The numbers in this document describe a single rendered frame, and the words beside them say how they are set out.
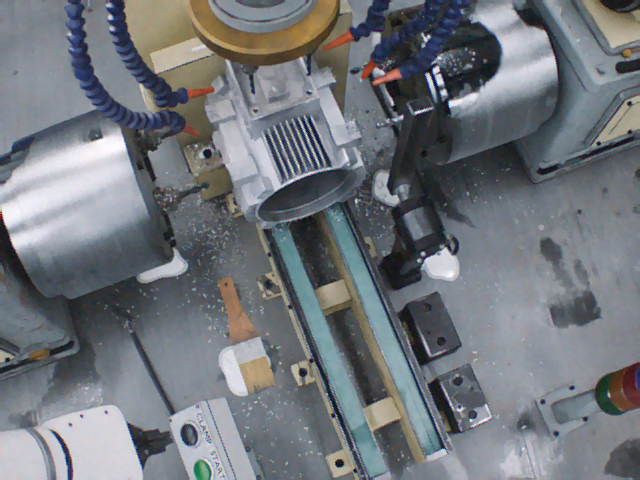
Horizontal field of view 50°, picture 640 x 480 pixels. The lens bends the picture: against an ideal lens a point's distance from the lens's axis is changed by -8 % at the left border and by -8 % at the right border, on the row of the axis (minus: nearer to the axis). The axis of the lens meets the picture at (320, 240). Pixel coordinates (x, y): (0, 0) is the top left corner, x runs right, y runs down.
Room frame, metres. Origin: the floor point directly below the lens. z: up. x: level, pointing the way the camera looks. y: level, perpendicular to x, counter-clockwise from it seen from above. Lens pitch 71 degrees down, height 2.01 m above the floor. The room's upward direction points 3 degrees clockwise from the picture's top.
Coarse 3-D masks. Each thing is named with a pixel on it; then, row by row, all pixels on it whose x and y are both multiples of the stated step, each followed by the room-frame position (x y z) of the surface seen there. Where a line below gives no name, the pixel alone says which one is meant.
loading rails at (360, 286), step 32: (256, 224) 0.42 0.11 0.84; (320, 224) 0.43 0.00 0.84; (352, 224) 0.40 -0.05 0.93; (288, 256) 0.34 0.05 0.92; (352, 256) 0.35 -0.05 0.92; (288, 288) 0.29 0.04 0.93; (320, 288) 0.32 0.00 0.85; (352, 288) 0.31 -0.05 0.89; (384, 288) 0.30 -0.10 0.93; (320, 320) 0.25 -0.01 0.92; (384, 320) 0.25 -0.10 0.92; (320, 352) 0.20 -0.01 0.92; (384, 352) 0.20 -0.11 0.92; (320, 384) 0.15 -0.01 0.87; (384, 384) 0.17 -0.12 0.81; (416, 384) 0.15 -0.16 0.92; (352, 416) 0.10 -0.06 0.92; (384, 416) 0.11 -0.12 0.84; (416, 416) 0.10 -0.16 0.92; (352, 448) 0.05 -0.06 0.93; (416, 448) 0.06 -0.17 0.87; (448, 448) 0.06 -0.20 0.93
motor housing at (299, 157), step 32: (224, 96) 0.54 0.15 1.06; (320, 96) 0.55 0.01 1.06; (224, 128) 0.49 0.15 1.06; (288, 128) 0.47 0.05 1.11; (320, 128) 0.48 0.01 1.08; (224, 160) 0.45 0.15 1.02; (256, 160) 0.43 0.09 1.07; (288, 160) 0.42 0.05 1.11; (320, 160) 0.43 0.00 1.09; (288, 192) 0.44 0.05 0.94; (320, 192) 0.44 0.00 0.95
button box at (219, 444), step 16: (208, 400) 0.10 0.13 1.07; (224, 400) 0.10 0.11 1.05; (176, 416) 0.07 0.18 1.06; (192, 416) 0.07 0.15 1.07; (208, 416) 0.08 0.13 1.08; (224, 416) 0.08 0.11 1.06; (176, 432) 0.05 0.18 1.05; (208, 432) 0.05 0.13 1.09; (224, 432) 0.06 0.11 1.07; (192, 448) 0.03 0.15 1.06; (208, 448) 0.03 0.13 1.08; (224, 448) 0.04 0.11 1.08; (240, 448) 0.04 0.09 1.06; (192, 464) 0.01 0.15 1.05; (224, 464) 0.02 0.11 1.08; (240, 464) 0.02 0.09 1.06
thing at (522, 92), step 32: (448, 0) 0.69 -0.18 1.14; (480, 0) 0.68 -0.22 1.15; (512, 0) 0.70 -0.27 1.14; (384, 32) 0.68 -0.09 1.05; (480, 32) 0.61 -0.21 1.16; (512, 32) 0.62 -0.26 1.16; (544, 32) 0.64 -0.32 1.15; (384, 64) 0.61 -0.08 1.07; (448, 64) 0.56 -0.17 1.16; (480, 64) 0.56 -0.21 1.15; (512, 64) 0.57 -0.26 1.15; (544, 64) 0.59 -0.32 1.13; (416, 96) 0.56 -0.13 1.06; (448, 96) 0.52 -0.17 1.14; (480, 96) 0.53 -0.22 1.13; (512, 96) 0.54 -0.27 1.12; (544, 96) 0.55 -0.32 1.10; (448, 128) 0.49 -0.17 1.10; (480, 128) 0.50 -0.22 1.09; (512, 128) 0.52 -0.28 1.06; (448, 160) 0.47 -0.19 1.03
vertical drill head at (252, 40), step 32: (192, 0) 0.52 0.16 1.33; (224, 0) 0.50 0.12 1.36; (256, 0) 0.49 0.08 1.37; (288, 0) 0.50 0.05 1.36; (320, 0) 0.52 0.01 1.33; (224, 32) 0.47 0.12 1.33; (256, 32) 0.47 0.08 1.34; (288, 32) 0.47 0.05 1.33; (320, 32) 0.48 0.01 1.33; (256, 64) 0.44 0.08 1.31
